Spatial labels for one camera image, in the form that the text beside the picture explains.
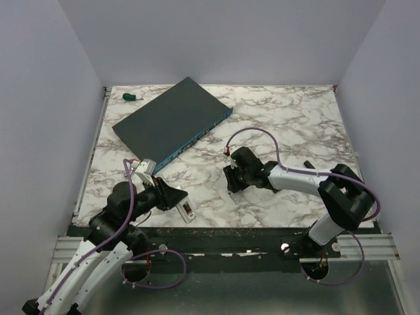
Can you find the green handled screwdriver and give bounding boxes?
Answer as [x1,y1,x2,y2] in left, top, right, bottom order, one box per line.
[122,93,142,102]

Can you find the white battery cover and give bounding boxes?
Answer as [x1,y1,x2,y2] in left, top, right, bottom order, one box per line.
[228,192,238,203]

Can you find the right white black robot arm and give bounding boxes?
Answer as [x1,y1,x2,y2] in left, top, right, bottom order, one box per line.
[223,146,375,257]

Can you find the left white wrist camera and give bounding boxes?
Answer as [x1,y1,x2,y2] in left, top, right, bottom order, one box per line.
[135,159,156,186]

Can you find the dark grey network switch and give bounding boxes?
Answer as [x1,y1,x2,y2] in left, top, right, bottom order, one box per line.
[112,77,232,173]

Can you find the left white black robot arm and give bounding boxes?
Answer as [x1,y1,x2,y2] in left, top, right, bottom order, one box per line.
[22,177,188,314]

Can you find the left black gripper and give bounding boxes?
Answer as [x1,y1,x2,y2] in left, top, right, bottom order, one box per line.
[125,175,188,224]

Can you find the white remote control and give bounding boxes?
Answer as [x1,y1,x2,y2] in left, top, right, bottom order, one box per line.
[176,194,196,224]

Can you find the aluminium frame rail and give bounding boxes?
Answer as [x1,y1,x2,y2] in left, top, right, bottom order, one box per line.
[337,234,400,261]

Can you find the black T-handle tool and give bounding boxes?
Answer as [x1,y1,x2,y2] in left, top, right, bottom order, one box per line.
[304,160,315,169]

